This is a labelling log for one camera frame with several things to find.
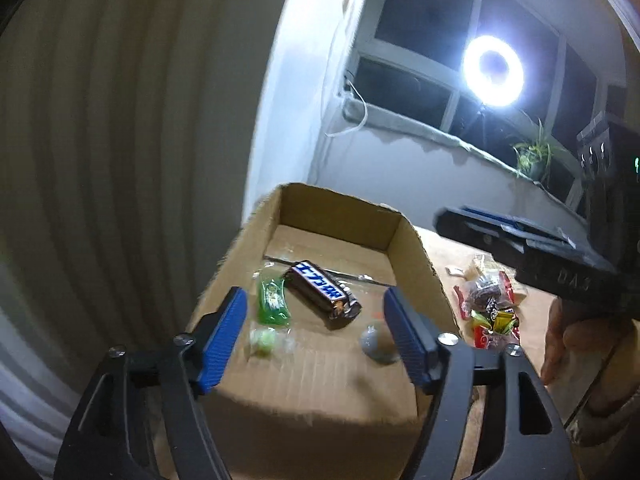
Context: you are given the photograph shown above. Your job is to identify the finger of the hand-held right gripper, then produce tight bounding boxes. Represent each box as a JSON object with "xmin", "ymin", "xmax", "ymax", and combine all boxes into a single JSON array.
[
  {"xmin": 434, "ymin": 208, "xmax": 531, "ymax": 271},
  {"xmin": 462, "ymin": 204, "xmax": 577, "ymax": 250}
]

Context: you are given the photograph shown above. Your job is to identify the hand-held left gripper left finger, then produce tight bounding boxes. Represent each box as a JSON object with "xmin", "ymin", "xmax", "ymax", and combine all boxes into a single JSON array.
[{"xmin": 52, "ymin": 286, "xmax": 249, "ymax": 480}]

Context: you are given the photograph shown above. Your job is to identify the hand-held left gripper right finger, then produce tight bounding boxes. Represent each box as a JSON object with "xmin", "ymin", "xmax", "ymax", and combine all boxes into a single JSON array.
[{"xmin": 382, "ymin": 287, "xmax": 586, "ymax": 480}]

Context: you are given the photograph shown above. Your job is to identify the grey round candy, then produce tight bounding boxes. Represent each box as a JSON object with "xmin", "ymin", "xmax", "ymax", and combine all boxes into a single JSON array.
[{"xmin": 359, "ymin": 325, "xmax": 401, "ymax": 366}]

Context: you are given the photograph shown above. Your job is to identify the small green white candy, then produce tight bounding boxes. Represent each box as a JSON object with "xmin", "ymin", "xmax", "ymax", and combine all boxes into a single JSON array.
[{"xmin": 248, "ymin": 326, "xmax": 297, "ymax": 359}]

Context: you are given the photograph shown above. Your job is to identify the dark candy clear red wrapper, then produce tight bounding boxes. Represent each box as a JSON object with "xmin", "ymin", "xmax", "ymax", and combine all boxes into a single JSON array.
[{"xmin": 453, "ymin": 271, "xmax": 516, "ymax": 319}]

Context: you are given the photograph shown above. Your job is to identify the green candy packet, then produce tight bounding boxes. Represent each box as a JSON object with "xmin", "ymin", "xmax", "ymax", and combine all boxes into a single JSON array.
[{"xmin": 255, "ymin": 267, "xmax": 294, "ymax": 328}]

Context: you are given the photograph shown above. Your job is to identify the yellow green candy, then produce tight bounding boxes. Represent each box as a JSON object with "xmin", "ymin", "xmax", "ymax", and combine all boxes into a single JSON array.
[{"xmin": 470, "ymin": 307, "xmax": 519, "ymax": 336}]

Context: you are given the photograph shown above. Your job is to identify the cardboard box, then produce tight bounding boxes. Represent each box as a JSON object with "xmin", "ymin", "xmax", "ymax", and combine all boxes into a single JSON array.
[{"xmin": 150, "ymin": 182, "xmax": 468, "ymax": 480}]

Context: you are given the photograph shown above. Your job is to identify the brown chocolate bar blue print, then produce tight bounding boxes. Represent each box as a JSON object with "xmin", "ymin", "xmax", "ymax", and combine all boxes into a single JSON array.
[{"xmin": 283, "ymin": 260, "xmax": 363, "ymax": 331}]

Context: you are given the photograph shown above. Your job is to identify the person's right hand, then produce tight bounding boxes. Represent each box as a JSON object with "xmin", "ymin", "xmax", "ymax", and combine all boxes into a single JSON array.
[{"xmin": 541, "ymin": 297, "xmax": 640, "ymax": 411}]

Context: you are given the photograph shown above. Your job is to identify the beige wrapped candy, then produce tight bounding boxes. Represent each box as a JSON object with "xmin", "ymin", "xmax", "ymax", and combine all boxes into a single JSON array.
[{"xmin": 472, "ymin": 254, "xmax": 502, "ymax": 279}]

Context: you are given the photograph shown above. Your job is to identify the potted green plant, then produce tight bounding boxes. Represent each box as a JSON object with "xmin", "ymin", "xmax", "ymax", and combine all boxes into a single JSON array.
[{"xmin": 512, "ymin": 117, "xmax": 569, "ymax": 184}]

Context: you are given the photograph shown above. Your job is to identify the ring light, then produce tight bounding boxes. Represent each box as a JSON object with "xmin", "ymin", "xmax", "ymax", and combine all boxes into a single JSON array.
[{"xmin": 461, "ymin": 34, "xmax": 526, "ymax": 109}]

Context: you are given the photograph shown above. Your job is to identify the white hanging cable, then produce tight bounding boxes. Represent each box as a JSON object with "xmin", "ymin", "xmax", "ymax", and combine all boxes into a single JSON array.
[{"xmin": 324, "ymin": 84, "xmax": 369, "ymax": 137}]

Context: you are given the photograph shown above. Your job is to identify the ribbed wall panel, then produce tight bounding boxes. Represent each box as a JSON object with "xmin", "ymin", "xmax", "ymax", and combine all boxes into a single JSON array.
[{"xmin": 0, "ymin": 0, "xmax": 306, "ymax": 463}]

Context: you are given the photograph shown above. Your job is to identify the window with white frame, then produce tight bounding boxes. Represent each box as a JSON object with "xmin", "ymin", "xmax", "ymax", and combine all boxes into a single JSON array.
[{"xmin": 344, "ymin": 0, "xmax": 628, "ymax": 211}]

